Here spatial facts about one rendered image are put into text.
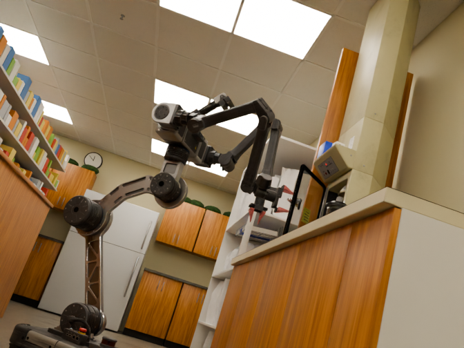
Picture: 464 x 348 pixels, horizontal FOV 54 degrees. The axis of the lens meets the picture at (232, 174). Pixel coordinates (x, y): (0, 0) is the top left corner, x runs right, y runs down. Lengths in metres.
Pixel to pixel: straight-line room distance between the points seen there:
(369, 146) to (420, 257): 1.31
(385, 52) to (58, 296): 5.58
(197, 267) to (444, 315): 6.63
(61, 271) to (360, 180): 5.35
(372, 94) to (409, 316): 1.59
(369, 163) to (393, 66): 0.59
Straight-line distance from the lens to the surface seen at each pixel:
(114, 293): 6.92
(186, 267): 7.63
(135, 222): 7.00
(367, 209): 1.24
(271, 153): 2.71
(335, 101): 2.88
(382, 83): 2.60
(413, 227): 1.18
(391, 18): 2.84
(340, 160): 2.36
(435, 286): 1.19
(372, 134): 2.45
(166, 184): 2.52
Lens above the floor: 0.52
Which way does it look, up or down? 18 degrees up
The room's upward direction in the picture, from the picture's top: 17 degrees clockwise
